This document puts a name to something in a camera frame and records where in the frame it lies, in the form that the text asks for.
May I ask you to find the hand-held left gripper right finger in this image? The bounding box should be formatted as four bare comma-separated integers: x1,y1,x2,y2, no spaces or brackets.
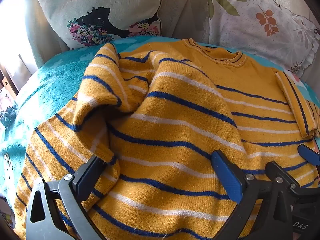
211,149,292,240

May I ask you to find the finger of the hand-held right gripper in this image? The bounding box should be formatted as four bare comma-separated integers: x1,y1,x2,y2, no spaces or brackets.
297,144,320,167
264,161,302,193

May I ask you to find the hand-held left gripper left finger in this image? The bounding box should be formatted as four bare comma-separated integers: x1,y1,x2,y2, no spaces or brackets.
26,154,108,240

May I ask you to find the yellow striped sweater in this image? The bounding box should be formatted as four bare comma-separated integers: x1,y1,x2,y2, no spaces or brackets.
14,38,320,240

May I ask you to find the dark blue bundle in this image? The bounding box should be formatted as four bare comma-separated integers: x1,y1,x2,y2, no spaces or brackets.
0,104,18,128

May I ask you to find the teal printed blanket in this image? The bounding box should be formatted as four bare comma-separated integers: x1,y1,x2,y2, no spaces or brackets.
0,35,320,230

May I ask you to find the leaf print pillow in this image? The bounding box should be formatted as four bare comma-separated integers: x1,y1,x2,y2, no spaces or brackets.
200,0,320,80

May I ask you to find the bird print pillow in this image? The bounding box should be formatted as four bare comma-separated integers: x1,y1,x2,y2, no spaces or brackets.
37,0,165,50

